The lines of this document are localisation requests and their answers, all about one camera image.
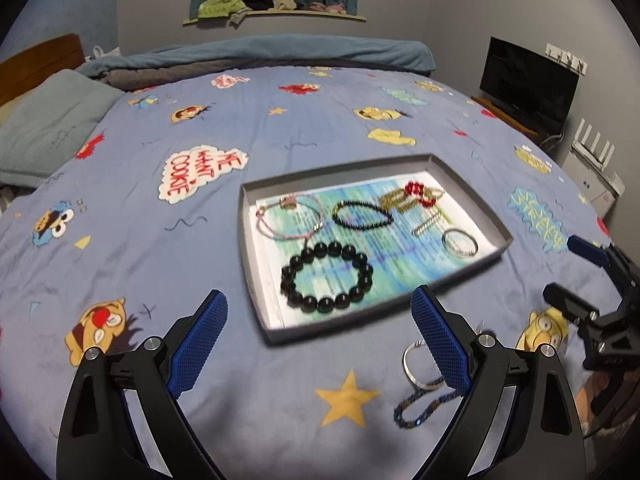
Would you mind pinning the wooden headboard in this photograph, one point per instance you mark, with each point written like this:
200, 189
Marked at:
35, 65

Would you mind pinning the white wall hooks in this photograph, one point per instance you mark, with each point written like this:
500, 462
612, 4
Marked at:
565, 57

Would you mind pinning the person's right forearm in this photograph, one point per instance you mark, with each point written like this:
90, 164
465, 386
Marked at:
589, 402

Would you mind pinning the green cloth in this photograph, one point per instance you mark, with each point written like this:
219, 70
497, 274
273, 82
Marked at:
217, 7

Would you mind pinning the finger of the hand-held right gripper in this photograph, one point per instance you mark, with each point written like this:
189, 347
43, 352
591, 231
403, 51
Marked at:
585, 248
565, 297

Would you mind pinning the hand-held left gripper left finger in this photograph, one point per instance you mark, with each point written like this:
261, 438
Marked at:
197, 345

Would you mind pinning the blue cartoon printed blanket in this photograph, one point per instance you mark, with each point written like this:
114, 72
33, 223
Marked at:
150, 260

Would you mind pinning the blue-grey folded duvet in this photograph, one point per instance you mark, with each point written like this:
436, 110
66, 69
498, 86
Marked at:
260, 55

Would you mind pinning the black monitor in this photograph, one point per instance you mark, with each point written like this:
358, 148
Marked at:
527, 85

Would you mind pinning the wooden monitor stand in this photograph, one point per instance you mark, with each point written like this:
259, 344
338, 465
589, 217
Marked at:
505, 115

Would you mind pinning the silver bangle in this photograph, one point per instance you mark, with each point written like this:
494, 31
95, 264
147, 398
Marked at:
446, 245

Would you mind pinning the grey cardboard box tray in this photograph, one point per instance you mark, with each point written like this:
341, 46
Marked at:
250, 260

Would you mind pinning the pearl hair clip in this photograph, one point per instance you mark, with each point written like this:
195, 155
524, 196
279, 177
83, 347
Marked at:
425, 225

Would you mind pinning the blue printed paper sheet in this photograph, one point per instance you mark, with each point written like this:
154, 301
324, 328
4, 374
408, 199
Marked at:
400, 260

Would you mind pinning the grey-green pillow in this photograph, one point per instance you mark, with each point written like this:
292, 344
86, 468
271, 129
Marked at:
45, 125

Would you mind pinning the thin silver hoop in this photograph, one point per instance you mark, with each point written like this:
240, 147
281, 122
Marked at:
406, 367

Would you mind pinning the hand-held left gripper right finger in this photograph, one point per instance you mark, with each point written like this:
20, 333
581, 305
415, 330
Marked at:
442, 345

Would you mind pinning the window sill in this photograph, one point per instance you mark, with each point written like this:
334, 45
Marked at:
275, 16

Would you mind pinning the white wifi router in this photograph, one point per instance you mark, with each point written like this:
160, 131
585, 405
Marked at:
590, 180

